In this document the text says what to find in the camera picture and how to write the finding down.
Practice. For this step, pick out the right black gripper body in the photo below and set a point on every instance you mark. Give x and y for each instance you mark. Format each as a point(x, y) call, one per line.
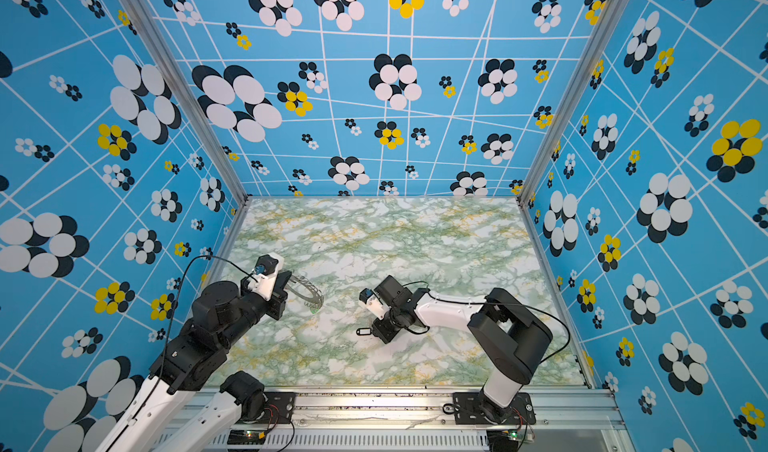
point(389, 326)

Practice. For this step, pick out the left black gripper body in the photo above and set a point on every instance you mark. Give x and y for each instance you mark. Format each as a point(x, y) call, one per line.
point(277, 302)

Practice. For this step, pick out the metal keyring disc with rings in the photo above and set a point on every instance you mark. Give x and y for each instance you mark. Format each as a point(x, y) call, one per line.
point(304, 289)

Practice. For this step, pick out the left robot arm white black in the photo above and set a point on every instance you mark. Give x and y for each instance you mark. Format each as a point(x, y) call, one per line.
point(221, 315)

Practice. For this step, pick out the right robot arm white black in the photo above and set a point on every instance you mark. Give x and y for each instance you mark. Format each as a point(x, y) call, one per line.
point(510, 334)

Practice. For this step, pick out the left green circuit board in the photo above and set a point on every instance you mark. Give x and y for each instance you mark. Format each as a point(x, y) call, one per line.
point(238, 437)

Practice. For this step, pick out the green circuit board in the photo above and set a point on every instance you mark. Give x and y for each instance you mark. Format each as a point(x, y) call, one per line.
point(238, 437)
point(504, 440)

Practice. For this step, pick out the right green circuit board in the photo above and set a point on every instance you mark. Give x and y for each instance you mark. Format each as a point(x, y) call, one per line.
point(504, 440)

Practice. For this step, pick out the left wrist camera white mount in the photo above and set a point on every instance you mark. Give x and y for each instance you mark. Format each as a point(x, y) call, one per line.
point(267, 270)

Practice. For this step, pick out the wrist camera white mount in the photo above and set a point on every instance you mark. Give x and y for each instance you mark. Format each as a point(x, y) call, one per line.
point(373, 303)
point(267, 270)

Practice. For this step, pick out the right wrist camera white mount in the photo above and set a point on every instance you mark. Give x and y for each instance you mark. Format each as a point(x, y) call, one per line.
point(373, 303)

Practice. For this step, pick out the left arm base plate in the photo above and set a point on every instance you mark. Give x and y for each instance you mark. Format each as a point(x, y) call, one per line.
point(268, 408)

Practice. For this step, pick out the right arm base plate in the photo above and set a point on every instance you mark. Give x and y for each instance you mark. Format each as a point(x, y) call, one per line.
point(473, 408)

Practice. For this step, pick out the aluminium front rail frame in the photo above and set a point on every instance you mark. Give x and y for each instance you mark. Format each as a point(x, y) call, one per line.
point(411, 418)

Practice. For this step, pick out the left aluminium corner post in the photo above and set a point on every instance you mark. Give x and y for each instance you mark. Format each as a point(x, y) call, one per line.
point(158, 47)

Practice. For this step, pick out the aluminium corner post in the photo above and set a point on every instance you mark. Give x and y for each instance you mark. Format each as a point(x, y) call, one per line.
point(158, 47)
point(595, 46)

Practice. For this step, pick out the right aluminium corner post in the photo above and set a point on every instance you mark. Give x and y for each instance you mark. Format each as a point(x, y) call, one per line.
point(595, 46)

